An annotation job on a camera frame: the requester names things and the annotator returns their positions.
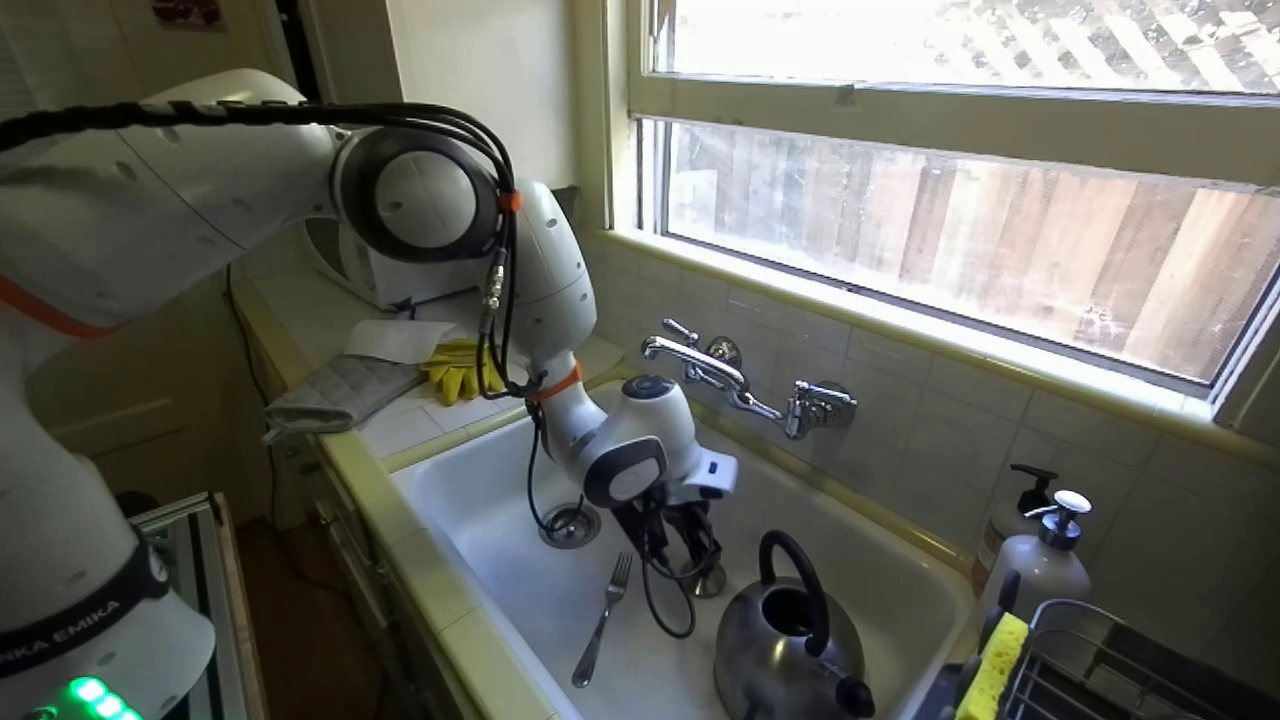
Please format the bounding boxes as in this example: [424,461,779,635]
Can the grey folded cloth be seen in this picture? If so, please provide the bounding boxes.
[255,347,433,447]

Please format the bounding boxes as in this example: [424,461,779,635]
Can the yellow sponge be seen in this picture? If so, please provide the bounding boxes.
[951,610,1033,720]

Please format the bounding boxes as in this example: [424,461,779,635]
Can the soap bottle with white pump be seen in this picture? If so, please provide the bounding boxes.
[978,487,1097,645]

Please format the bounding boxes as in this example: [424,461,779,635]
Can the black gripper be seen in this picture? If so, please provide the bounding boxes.
[612,447,741,594]

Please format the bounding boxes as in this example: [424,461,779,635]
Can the chrome wall faucet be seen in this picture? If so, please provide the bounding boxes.
[635,316,862,445]

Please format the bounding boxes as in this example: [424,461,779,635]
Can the white sheet on counter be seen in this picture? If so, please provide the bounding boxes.
[349,316,466,368]

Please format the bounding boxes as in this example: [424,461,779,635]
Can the small orange strap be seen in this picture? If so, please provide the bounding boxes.
[531,363,587,411]

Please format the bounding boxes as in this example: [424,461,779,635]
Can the black cable bundle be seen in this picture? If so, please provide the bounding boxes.
[0,97,529,406]

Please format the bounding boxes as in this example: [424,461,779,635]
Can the round steel teapot lid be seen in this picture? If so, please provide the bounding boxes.
[684,563,731,604]

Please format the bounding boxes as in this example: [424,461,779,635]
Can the metal fork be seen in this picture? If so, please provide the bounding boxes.
[569,552,635,693]

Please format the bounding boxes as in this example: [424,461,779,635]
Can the kitchen window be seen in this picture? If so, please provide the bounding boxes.
[623,0,1280,406]

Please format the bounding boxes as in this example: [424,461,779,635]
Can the dark dish rack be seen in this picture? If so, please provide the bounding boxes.
[996,596,1280,720]

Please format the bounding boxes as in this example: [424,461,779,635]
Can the yellow cloth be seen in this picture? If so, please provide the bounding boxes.
[420,341,517,411]

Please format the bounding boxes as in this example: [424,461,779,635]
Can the stainless steel teapot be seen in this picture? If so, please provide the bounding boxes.
[712,527,879,720]

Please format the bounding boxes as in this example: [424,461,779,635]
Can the white sink basin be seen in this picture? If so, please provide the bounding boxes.
[394,398,986,720]

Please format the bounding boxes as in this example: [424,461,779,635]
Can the lower cabinet fronts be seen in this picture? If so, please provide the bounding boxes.
[303,435,457,720]

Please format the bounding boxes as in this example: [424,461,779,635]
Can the wide orange strap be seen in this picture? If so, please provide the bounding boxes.
[0,272,113,346]

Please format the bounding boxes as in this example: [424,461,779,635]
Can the black sink drain stopper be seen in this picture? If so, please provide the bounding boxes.
[537,501,603,552]

